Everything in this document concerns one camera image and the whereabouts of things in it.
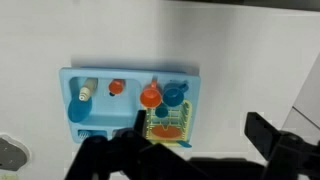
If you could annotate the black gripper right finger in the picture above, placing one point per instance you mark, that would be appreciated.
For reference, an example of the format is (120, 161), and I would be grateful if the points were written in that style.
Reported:
(290, 153)

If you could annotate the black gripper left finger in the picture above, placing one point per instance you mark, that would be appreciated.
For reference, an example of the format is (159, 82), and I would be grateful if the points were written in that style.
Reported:
(113, 156)

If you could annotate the orange toy plate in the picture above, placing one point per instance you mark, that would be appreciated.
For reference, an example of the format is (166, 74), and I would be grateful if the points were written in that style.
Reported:
(166, 132)

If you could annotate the yellow toy dish rack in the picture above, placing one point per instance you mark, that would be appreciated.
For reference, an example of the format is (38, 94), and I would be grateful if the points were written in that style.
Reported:
(185, 116)

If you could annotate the orange toy mug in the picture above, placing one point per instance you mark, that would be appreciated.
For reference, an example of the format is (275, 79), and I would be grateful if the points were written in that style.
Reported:
(150, 97)

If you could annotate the grey metal mount plate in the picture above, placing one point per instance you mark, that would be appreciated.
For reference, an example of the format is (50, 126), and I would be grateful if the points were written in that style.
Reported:
(11, 155)

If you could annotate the blue toy utensil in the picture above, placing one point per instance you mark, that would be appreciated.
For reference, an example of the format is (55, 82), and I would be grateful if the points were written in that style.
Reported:
(185, 144)

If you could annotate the blue toy mug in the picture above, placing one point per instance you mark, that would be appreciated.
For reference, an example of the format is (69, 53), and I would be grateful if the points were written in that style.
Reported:
(173, 96)

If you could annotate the small orange toy cup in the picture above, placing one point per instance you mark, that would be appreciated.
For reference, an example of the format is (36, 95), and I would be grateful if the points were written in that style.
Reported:
(116, 87)

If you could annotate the light blue toy sink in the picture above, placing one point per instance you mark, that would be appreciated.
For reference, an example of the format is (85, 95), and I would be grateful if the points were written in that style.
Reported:
(113, 108)

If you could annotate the blue toy plate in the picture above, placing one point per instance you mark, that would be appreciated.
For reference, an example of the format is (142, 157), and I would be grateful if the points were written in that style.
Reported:
(79, 110)

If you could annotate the cream toy soap bottle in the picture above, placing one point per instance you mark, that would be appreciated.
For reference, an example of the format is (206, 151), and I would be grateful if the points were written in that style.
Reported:
(87, 89)

